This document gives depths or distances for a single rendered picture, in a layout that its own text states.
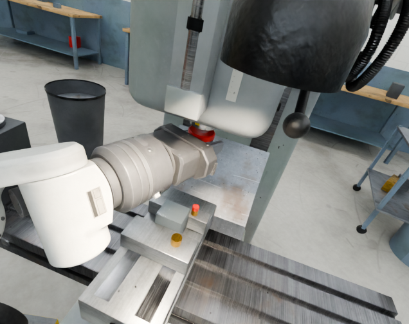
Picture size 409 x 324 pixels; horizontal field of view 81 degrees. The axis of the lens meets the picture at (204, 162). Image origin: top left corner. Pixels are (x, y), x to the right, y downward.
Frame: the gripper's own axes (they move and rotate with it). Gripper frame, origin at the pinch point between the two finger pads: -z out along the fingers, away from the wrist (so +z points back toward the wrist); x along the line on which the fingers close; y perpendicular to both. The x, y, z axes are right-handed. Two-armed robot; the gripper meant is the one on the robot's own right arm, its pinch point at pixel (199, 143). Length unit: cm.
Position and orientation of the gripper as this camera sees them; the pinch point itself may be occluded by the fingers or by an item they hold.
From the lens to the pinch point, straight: 42.7
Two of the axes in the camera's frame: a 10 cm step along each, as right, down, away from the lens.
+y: -2.1, 8.2, 5.3
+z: -6.1, 3.2, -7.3
